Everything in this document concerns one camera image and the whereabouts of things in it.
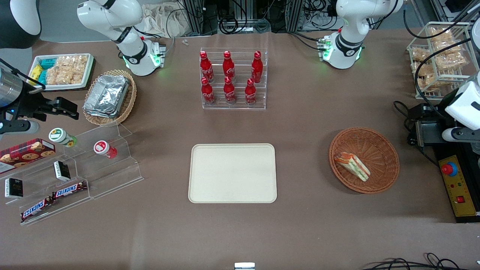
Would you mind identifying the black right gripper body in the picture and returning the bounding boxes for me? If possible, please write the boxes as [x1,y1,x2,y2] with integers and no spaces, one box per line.
[15,88,51,121]

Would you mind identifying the triangular sandwich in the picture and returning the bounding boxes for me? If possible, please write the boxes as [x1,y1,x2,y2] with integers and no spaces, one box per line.
[334,152,371,182]

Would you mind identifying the white rectangular snack tray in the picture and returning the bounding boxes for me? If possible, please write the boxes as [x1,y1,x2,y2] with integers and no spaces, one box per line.
[28,53,94,91]

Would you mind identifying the brown wicker basket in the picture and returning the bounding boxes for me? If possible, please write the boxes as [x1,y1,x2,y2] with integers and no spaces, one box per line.
[329,127,400,194]

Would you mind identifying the light oval wicker basket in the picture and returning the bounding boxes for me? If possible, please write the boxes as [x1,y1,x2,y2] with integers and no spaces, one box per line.
[82,69,137,126]

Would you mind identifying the beige rectangular tray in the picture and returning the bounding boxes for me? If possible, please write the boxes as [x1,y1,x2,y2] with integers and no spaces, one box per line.
[188,144,278,204]

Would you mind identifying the black tabletop machine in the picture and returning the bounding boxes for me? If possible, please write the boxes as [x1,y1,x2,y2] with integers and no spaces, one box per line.
[408,112,480,224]

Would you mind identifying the green lidded cup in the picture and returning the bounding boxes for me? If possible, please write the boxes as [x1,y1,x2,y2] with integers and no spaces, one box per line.
[49,128,77,147]

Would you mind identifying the rice cracker bag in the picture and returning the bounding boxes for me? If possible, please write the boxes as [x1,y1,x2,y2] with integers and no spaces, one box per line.
[56,55,89,71]
[45,67,85,86]

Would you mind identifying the clear bagged fried snack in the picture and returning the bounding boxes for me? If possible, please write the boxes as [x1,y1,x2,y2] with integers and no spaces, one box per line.
[412,48,432,63]
[429,27,454,42]
[433,39,464,55]
[412,62,436,77]
[435,52,467,71]
[417,74,439,92]

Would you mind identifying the stacked aluminium foil trays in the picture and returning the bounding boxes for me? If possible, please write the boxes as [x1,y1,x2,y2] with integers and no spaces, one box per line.
[83,75,130,119]

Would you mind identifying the red cookie box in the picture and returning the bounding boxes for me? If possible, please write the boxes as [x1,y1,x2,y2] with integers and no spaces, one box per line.
[0,138,56,174]

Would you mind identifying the red lidded cup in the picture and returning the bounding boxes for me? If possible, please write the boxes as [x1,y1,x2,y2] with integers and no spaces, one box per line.
[94,140,117,159]

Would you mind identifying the small black box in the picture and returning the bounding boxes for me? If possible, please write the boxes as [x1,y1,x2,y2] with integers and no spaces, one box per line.
[4,178,24,198]
[54,160,71,181]

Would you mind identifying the Snickers bar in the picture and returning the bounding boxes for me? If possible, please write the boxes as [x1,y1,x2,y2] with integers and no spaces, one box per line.
[52,181,87,199]
[21,198,55,222]

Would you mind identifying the yellow control panel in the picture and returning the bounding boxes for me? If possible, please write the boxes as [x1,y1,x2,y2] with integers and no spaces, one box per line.
[439,154,479,218]

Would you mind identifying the clear acrylic step shelf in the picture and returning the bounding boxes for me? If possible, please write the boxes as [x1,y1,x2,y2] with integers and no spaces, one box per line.
[0,122,144,226]

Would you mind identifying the beige cloth bag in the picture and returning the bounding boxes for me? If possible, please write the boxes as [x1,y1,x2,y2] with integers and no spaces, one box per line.
[142,3,195,38]

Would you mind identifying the red cola bottle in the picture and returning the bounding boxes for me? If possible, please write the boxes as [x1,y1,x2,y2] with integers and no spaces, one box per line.
[245,78,257,106]
[251,51,264,84]
[201,77,216,105]
[223,51,236,81]
[223,76,237,105]
[199,51,215,84]

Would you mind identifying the clear acrylic bottle rack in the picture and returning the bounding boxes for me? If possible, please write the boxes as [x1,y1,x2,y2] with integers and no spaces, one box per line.
[200,47,269,110]

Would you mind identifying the black looped machine cable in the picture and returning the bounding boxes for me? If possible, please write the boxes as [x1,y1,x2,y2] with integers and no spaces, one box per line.
[393,100,417,130]

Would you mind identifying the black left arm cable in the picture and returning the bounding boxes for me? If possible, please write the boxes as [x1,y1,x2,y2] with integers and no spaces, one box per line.
[403,7,480,111]

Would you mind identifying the white wire rack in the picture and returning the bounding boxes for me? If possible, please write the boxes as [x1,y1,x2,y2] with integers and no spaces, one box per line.
[407,22,480,100]

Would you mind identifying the black floor cables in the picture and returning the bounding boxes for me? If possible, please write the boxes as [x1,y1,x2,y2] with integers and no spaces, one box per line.
[362,253,471,270]

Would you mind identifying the aluminium frame post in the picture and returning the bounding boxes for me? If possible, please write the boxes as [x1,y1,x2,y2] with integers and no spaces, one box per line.
[182,0,206,35]
[286,0,304,32]

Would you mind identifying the tangled black background cables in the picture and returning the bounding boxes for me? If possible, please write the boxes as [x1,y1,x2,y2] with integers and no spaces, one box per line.
[204,0,289,35]

